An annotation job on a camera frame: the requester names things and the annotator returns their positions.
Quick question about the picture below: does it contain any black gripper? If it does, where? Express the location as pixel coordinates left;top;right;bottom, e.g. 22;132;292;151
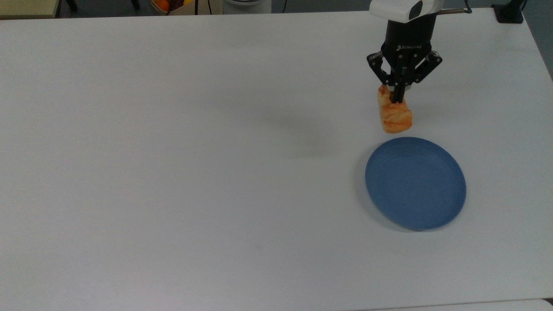
366;15;443;103

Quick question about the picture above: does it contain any blue round plate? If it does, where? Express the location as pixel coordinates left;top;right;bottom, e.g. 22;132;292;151
365;136;467;231

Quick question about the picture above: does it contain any cardboard box with fruit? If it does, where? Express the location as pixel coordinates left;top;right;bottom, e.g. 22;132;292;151
149;0;196;16

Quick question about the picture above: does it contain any black clamp mount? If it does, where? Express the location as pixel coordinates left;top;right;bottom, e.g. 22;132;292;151
492;0;526;24

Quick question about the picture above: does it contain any white round pedestal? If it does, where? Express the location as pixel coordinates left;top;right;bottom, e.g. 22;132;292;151
222;0;272;15

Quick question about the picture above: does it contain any light wooden desk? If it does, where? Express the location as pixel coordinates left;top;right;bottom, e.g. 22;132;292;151
0;0;60;19

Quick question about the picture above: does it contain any orange braided bread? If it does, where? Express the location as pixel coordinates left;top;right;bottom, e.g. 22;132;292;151
377;84;413;134

